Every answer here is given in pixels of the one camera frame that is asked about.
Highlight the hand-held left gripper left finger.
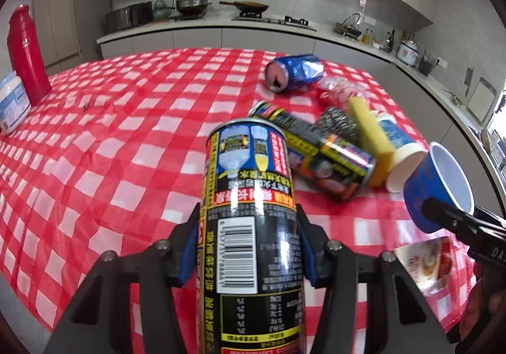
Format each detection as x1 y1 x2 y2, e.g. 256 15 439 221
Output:
41 202 204 354

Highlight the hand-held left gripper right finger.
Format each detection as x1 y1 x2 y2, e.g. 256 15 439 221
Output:
294 203 456 354

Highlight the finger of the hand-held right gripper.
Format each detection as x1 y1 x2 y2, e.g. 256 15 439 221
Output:
472 204 506 227
421 198 481 244

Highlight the black printed drink can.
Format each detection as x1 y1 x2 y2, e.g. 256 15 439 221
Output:
248 100 376 202
201 119 307 354

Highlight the yellow sponge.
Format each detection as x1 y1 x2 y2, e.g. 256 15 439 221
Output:
347 96 396 186

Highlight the person's right hand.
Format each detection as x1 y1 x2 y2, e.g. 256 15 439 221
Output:
472 261 506 337

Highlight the white food packet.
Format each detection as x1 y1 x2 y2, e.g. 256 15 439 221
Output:
394 237 453 295

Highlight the white paper cup blue print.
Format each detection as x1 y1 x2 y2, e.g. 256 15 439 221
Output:
372 111 429 192

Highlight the small steel dish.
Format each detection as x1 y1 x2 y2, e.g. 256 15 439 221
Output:
443 89 465 106

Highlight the white cutting board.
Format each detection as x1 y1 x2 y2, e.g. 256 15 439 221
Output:
467 77 497 121

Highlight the steel wool scrubber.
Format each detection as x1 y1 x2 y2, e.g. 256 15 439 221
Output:
318 106 358 149

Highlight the black utensil holder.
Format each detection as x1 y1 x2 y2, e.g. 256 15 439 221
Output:
418 51 433 76

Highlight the red white checkered tablecloth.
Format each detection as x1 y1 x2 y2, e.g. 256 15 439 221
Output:
0 48 479 335

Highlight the clear plastic wrapper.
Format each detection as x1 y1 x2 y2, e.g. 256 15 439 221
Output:
316 76 370 106

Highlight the white rice cooker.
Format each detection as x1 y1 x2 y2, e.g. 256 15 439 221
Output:
397 32 420 66

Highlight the crushed blue drink can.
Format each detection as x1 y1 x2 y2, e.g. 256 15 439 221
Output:
264 54 325 93

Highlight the white jar blue label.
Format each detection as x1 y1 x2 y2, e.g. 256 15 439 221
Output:
0 71 31 135

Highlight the black gas stove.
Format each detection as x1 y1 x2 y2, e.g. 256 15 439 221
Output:
231 14 318 31

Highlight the black microwave oven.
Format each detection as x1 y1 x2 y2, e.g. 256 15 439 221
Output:
105 2 153 31

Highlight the grey wok with lid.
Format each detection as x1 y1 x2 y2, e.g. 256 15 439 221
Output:
175 0 212 17

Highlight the red bottle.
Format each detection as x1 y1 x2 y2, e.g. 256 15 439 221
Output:
7 4 52 106

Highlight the tall beige cabinet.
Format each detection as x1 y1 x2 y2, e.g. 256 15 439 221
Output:
34 0 85 66

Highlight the steel pot with arched handle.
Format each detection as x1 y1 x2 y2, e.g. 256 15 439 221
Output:
335 12 363 39

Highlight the frying pan wooden handle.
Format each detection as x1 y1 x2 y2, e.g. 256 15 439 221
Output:
219 0 270 17

